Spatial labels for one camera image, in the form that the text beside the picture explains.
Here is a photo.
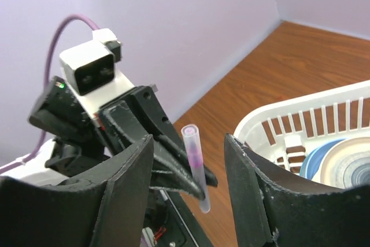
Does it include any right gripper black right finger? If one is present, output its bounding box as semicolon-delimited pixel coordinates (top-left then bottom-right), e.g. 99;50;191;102
224;134;369;246

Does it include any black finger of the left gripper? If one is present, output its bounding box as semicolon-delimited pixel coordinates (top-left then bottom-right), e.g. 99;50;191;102
98;100;205;200

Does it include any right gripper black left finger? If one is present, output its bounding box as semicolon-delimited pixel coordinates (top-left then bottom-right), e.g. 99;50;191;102
1;135;154;246

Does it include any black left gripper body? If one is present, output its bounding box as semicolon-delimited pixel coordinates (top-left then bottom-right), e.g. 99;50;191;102
28;76;129;177

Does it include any purple pen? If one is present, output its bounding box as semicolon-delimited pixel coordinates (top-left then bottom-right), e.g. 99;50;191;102
180;124;211;215

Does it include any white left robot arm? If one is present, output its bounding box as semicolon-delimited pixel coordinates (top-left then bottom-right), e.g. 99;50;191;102
1;76;218;200

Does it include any blue rimmed plate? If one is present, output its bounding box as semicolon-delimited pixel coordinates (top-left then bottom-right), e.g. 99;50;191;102
299;138;345;180

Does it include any white plastic dish basket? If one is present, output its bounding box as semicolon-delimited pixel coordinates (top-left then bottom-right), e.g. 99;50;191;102
234;81;369;174

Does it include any beige blue swirl plate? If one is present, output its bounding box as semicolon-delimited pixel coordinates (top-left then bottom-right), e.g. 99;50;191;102
315;137;369;189

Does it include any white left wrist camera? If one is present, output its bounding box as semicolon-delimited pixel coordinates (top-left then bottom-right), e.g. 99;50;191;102
59;28;134;120

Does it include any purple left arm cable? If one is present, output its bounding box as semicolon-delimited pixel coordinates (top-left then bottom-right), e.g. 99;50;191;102
0;13;101;172

